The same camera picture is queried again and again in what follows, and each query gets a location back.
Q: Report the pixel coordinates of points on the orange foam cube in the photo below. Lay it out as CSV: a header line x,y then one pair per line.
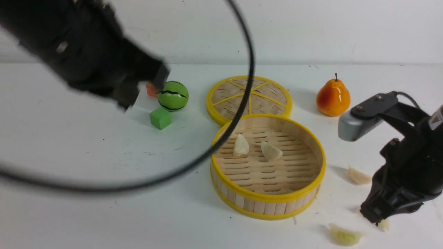
x,y
152,90

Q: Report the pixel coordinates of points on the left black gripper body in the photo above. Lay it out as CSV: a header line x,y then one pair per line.
x,y
83,43

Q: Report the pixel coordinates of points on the white dumpling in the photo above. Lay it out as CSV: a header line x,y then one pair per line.
x,y
358,177
270,152
241,146

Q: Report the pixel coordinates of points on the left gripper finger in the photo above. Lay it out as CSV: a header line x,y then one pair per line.
x,y
126,94
160,76

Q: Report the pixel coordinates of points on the bamboo steamer tray yellow rim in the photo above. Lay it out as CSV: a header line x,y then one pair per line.
x,y
273,190

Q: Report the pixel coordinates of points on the green foam cube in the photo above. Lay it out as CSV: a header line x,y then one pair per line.
x,y
160,118

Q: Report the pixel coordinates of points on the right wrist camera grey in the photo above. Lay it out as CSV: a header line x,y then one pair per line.
x,y
364,117

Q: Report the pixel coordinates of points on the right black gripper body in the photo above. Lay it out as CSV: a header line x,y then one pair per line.
x,y
412,173

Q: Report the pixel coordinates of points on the green-tinted dumpling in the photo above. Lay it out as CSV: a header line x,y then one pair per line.
x,y
344,237
383,225

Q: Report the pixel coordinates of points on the woven bamboo steamer lid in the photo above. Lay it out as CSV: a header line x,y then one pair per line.
x,y
267,97

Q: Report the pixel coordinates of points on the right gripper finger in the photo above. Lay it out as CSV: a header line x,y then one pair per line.
x,y
374,212

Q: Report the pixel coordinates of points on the green toy watermelon ball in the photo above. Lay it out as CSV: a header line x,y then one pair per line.
x,y
174,96

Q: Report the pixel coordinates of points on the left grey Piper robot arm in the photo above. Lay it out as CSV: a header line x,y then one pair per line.
x,y
83,43

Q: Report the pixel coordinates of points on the orange toy pear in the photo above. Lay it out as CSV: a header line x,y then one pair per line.
x,y
333,99

